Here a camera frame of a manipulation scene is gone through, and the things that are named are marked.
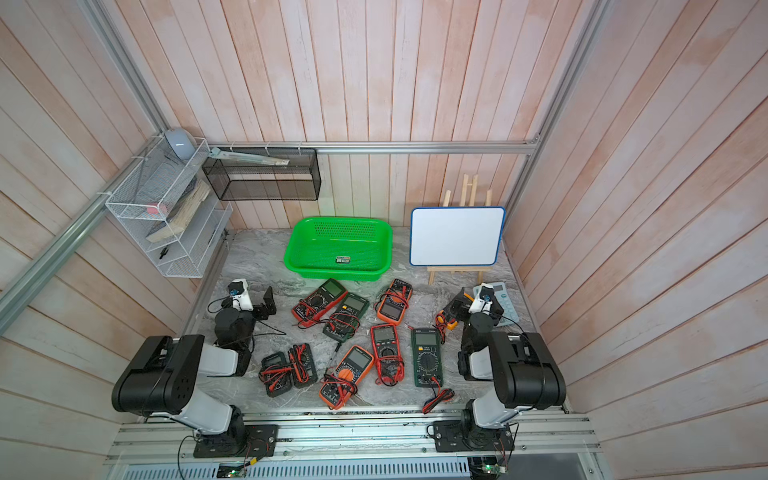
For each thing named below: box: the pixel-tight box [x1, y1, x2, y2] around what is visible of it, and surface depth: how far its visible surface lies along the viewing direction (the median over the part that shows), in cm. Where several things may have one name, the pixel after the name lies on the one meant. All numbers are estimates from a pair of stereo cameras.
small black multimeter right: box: [288, 343, 318, 388], surface depth 85 cm
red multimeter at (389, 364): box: [370, 323, 405, 387], surface depth 85 cm
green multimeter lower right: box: [410, 328, 443, 388], surface depth 86 cm
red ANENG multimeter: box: [292, 278, 349, 327], surface depth 97 cm
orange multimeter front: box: [319, 345, 375, 410], surface depth 81 cm
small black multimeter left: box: [258, 351, 292, 398], surface depth 82 cm
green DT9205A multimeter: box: [322, 292, 370, 343], surface depth 94 cm
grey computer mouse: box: [164, 127, 197, 161], surface depth 85 cm
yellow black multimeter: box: [432, 287, 474, 345], surface depth 94 cm
